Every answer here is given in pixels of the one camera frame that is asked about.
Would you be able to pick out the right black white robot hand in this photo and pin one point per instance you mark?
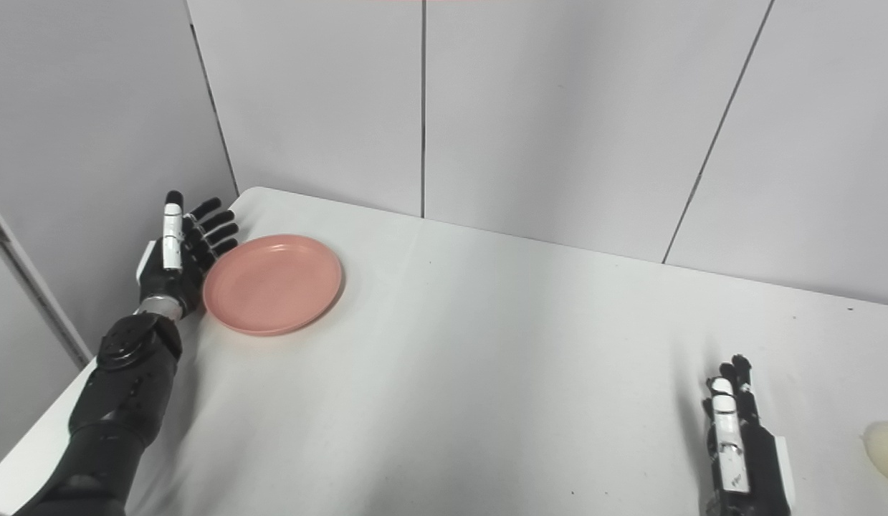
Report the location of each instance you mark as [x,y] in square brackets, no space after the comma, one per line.
[745,451]

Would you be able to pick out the white steamed bun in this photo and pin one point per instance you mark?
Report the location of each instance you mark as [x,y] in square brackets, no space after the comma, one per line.
[885,451]

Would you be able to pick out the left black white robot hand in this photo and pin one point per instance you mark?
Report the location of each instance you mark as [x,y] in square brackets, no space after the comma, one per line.
[173,265]

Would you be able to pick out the pink round plate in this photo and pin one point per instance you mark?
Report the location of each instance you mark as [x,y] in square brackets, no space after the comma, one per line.
[272,284]

